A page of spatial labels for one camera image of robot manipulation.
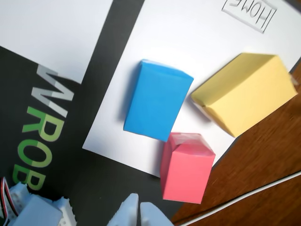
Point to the yellow paper box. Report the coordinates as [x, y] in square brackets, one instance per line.
[244, 94]

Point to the black printed mat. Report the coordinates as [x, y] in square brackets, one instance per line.
[94, 188]

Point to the blue paper box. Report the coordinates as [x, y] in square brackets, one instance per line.
[155, 101]

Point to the white paper sheet marked 1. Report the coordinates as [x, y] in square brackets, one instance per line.
[47, 28]

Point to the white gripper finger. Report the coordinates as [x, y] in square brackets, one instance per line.
[152, 216]
[128, 212]

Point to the white paper sheet marked HOME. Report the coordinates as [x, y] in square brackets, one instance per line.
[178, 35]

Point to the pink paper box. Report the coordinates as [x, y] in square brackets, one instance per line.
[188, 174]

